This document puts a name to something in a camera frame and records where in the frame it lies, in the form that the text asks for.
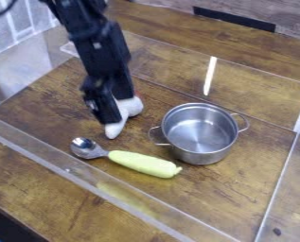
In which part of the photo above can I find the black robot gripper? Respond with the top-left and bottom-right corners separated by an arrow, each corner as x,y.
70,21 -> 135,125

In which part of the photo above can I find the white red toy mushroom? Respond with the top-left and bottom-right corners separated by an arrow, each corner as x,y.
105,95 -> 145,139

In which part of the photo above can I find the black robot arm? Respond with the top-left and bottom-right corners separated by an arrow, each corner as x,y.
40,0 -> 135,125

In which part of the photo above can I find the stainless steel pot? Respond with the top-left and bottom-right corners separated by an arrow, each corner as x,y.
149,103 -> 250,165

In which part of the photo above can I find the clear acrylic enclosure panel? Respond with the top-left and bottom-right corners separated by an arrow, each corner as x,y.
0,28 -> 300,242

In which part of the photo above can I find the black wall baseboard strip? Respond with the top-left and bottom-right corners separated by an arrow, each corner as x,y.
193,6 -> 276,33

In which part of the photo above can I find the black cable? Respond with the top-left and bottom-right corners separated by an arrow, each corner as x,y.
0,0 -> 20,19

